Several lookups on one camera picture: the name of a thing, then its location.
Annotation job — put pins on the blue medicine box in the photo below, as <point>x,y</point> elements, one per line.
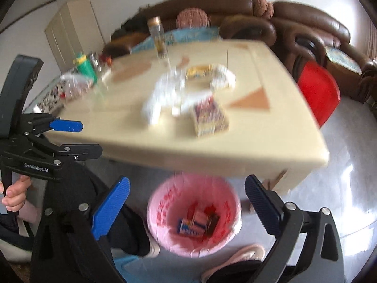
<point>190,229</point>

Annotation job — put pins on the green thermos bottle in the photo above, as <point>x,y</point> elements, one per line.
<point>87,69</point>

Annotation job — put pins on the brown patterned box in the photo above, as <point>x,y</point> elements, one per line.
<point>210,118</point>

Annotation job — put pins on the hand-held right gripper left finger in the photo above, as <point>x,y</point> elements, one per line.
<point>113,206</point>

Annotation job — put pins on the plastic bag of food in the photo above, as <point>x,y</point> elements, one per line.
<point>73,85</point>

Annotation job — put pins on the small red box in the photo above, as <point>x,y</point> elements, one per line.
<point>192,210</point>

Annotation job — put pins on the person's left hand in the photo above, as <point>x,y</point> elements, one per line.
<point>14,196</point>

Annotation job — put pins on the blue floral seat cover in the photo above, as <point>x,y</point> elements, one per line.
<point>343,59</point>

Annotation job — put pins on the red plastic stool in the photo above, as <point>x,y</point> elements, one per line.
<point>319,91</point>

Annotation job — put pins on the small red cup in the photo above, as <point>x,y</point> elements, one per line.
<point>106,59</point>

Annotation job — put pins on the clear glass jar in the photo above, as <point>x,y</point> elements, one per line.
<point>95,62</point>

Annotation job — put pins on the blue floral blanket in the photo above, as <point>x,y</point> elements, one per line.
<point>188,35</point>

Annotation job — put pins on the black white patterned cover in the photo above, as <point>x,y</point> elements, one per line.
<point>47,100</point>

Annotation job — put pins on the bin with pink liner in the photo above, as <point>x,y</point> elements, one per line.
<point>165,206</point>

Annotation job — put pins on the cream wardrobe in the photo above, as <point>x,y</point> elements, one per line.
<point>73,32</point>

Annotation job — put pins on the crumpled clear plastic bag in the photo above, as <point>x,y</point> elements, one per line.
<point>165,94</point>

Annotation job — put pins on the crumpled white paper ball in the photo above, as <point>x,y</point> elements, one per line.
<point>225,75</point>

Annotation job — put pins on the pink round cushion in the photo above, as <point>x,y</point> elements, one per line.
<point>262,4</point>
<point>191,17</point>

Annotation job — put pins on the dark clothes pile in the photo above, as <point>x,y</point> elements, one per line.
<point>132,26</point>

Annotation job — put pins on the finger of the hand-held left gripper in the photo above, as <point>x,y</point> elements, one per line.
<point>82,151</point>
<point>67,126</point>

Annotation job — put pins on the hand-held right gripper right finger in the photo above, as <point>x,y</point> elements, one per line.
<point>262,206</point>

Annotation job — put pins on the glass tea bottle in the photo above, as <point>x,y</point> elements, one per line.
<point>157,38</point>

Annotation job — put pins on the long brown leather sofa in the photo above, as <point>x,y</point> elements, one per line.
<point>206,4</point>

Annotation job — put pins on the brown leather armchair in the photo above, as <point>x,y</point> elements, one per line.
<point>318,17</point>

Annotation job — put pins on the person's right leg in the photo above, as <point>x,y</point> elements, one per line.
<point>235,271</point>

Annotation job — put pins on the gold snack wrapper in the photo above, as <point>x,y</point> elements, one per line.
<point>200,72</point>

